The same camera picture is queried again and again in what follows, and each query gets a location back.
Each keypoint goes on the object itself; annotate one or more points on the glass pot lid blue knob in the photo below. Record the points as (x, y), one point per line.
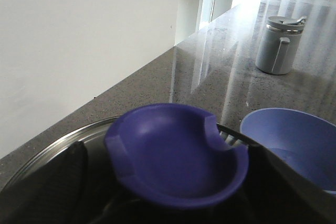
(164, 163)

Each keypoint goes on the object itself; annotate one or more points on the blue plastic bowl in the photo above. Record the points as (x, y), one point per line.
(303, 141)

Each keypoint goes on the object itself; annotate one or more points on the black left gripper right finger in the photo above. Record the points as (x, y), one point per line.
(274, 192)

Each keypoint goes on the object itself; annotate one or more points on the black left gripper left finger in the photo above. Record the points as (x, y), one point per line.
(51, 194)

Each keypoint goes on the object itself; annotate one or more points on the grey lidded pitcher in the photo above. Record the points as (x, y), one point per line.
(279, 44)

